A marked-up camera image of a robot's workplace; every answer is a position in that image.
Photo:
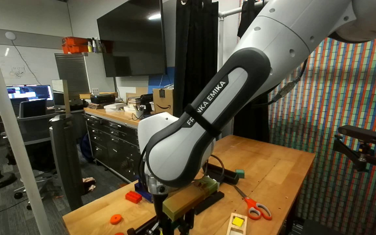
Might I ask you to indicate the monitor with blue screen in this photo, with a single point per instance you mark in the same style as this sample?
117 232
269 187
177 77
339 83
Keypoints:
29 93

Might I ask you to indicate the black wall television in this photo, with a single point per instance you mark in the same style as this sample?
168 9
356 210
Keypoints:
130 39

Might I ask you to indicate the blue hex key holder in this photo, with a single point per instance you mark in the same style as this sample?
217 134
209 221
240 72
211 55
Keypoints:
141 190

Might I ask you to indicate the green rectangular block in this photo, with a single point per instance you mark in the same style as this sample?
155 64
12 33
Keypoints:
239 174

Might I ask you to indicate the multicoloured woven backdrop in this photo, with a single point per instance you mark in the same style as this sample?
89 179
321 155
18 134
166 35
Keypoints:
348 108

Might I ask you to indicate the wooden shape sorter board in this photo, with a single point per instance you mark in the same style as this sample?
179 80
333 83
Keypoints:
230 228

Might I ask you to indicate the orange rectangular brick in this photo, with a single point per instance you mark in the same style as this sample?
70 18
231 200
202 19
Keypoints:
133 196

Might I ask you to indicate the grey rolling board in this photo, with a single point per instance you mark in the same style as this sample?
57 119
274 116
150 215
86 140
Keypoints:
72 73

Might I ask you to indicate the Amazon cardboard box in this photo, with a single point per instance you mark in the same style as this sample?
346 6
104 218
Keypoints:
163 100

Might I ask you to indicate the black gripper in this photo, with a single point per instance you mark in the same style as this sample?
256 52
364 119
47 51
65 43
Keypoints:
162 217

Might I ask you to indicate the dark grey upright panel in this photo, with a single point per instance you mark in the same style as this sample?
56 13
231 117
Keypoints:
65 160

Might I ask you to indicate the white pole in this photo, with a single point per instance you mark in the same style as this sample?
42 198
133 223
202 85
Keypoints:
9 121

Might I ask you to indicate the yellow wooden cube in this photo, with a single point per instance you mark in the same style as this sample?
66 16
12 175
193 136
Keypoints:
237 222

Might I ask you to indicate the orange round wooden block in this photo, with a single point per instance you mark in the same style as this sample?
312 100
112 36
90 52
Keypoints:
119 232
116 218

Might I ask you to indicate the wooden plank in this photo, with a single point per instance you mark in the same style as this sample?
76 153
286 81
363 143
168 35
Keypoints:
66 98

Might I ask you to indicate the black drawer cabinet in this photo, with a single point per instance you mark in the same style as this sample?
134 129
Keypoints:
113 143

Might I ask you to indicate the black curtain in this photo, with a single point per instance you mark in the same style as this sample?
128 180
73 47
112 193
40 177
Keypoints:
194 52

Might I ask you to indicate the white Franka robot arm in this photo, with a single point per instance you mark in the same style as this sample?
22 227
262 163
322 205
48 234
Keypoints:
240 65

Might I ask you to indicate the orange storage box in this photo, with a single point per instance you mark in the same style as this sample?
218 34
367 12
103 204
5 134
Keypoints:
74 44

